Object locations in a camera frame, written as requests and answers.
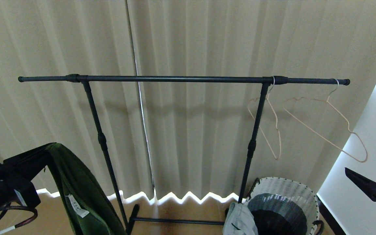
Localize beige curtain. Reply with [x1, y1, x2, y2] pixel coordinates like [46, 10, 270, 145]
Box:
[0, 0, 376, 204]

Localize green long-sleeved shirt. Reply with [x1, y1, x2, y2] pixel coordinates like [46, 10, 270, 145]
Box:
[44, 143, 126, 235]

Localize black clothes rack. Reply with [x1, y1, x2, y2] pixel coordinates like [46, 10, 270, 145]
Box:
[18, 74, 351, 234]

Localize white laundry basket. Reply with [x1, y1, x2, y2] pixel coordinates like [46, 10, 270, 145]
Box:
[245, 177, 324, 235]

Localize pink clothes hanger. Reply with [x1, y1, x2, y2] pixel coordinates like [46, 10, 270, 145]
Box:
[247, 77, 281, 160]
[283, 79, 368, 163]

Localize pale grey shorts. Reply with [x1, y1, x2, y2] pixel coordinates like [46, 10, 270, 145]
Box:
[223, 202, 259, 235]

